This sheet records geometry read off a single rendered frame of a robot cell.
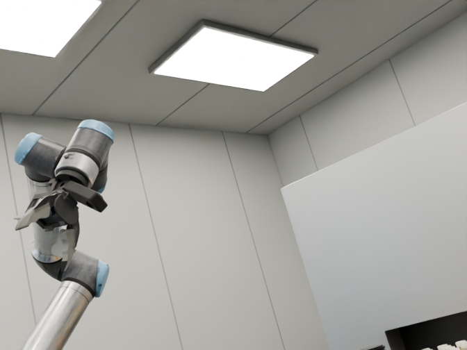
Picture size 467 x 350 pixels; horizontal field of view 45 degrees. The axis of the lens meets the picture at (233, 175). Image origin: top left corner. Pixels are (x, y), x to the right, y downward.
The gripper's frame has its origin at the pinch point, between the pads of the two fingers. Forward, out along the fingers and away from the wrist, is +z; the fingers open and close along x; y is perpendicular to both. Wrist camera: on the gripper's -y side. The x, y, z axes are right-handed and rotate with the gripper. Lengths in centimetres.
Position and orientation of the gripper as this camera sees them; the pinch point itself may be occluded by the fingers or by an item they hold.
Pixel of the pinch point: (42, 252)
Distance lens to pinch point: 122.2
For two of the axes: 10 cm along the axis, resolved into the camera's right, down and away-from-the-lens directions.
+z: -2.0, 7.4, -6.4
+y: -8.8, 1.5, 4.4
